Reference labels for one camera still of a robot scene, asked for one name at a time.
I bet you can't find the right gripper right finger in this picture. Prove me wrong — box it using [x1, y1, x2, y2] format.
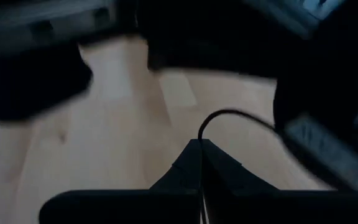
[202, 139, 279, 196]

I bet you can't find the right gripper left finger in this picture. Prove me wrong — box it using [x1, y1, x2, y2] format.
[149, 139, 203, 191]

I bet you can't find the thin black wire cord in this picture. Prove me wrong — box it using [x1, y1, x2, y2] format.
[197, 108, 278, 224]

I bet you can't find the black labelled wire spool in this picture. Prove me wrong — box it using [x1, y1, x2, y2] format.
[273, 71, 358, 191]

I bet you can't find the black work glove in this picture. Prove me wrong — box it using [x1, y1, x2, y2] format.
[0, 40, 93, 123]

